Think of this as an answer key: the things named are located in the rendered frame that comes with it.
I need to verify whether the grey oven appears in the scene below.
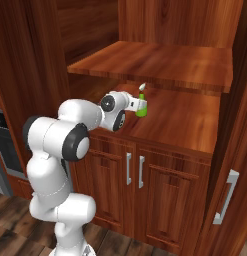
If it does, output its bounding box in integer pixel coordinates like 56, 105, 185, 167
0, 89, 30, 198

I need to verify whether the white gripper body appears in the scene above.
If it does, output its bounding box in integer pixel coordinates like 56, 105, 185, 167
133, 98, 143, 113

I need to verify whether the green spray bottle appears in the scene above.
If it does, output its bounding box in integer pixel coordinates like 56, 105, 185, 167
134, 82, 149, 119

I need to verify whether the silver cabinet door handle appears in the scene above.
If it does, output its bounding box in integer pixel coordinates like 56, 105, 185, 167
138, 155, 146, 190
125, 152, 133, 186

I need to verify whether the wooden cabinet shelf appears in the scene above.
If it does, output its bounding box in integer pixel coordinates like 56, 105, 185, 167
66, 40, 235, 95

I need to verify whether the tall wooden cabinet door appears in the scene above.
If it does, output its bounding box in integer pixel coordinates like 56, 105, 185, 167
193, 0, 247, 256
0, 0, 72, 174

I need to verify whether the long silver door handle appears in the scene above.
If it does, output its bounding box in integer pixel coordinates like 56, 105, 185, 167
212, 168, 241, 226

